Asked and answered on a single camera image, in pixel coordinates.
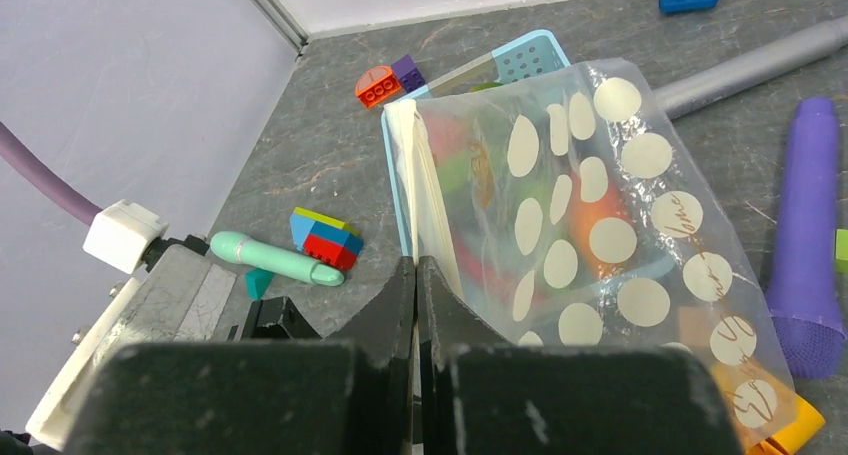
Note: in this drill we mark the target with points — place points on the small green brick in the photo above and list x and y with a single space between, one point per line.
841 251

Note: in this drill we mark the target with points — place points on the purple toy brick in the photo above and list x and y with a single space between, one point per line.
408 74

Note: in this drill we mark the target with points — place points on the purple toy microphone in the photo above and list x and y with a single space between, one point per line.
801 294

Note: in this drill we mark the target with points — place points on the clear polka dot zip bag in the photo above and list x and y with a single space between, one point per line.
565 210

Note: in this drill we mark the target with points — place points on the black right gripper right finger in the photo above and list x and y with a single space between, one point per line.
482 395

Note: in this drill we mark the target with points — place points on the multicolour brick stack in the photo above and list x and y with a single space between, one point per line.
327 239

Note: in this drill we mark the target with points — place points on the orange brick stack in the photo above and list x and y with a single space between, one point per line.
788 429

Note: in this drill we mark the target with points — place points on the mint green toy microphone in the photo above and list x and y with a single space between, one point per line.
238 248

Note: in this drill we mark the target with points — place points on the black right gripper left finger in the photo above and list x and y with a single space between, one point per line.
276 388

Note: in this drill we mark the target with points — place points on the teal small block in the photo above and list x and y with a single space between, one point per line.
257 282

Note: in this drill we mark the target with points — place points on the light blue plastic basket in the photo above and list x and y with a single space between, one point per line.
534 53

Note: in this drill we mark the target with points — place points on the orange toy brick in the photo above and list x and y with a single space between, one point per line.
376 85

